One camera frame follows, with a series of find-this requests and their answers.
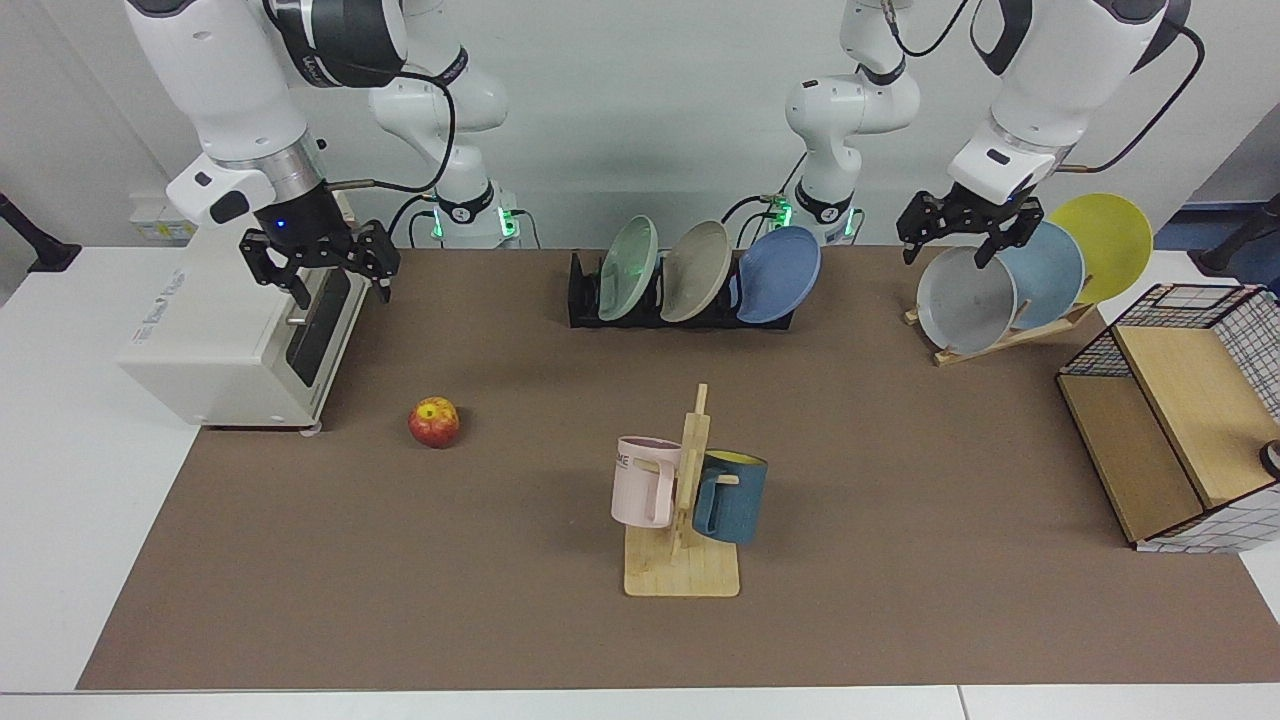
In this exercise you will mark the wooden plate rack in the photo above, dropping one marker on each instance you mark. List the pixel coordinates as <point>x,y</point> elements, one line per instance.
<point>1000,345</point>

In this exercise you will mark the black stand foot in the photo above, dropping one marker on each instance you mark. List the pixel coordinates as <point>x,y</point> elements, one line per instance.
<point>1235,250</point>
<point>40,250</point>

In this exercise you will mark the dark blue mug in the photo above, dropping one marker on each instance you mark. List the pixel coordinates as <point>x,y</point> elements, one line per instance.
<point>738,500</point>

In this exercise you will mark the red yellow apple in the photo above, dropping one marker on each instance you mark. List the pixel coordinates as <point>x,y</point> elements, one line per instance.
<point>434,423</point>

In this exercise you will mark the light blue plate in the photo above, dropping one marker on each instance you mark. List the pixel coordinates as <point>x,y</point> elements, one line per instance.
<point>1045,275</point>

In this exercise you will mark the small dark round thing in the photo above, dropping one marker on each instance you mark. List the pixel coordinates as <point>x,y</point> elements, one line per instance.
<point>1272,460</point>

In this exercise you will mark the brown table cloth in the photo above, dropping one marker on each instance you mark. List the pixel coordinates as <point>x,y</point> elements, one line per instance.
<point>900,500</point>

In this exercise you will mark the beige plate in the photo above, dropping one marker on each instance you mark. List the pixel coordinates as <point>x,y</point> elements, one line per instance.
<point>696,270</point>

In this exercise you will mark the yellow plate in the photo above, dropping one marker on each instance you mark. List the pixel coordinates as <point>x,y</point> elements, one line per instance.
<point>1110,240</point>

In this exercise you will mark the white wall socket box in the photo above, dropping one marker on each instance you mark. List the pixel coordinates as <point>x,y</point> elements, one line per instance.
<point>148,218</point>

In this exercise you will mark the pale toaster oven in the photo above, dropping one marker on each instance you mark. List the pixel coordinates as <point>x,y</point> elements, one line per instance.
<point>220,330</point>

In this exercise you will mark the pale green plate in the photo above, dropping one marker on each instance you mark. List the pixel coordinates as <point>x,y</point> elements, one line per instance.
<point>628,268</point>

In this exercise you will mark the black dish rack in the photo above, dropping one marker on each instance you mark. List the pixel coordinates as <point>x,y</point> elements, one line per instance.
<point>585,300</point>

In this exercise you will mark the grey plate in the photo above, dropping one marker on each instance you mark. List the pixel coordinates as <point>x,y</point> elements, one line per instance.
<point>962,305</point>

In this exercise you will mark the wooden cup stand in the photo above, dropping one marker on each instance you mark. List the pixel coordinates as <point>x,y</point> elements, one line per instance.
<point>682,570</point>

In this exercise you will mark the pink mug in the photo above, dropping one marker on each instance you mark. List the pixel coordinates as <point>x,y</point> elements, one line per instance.
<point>640,485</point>

